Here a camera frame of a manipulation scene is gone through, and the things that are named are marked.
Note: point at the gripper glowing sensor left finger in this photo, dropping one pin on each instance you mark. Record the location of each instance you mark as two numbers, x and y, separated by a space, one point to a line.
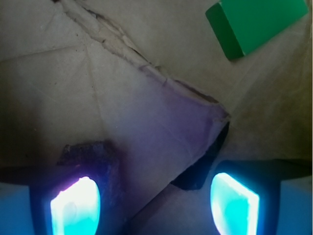
48 201

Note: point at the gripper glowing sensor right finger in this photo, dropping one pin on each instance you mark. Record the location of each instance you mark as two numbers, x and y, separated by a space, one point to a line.
262 197

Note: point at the dark rock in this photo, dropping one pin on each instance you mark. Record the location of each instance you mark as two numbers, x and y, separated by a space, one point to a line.
101 158

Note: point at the brown paper bag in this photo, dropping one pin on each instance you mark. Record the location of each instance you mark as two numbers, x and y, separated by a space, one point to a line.
144 76

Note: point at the green rectangular block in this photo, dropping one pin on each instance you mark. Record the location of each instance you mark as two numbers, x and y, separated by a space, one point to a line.
241 26

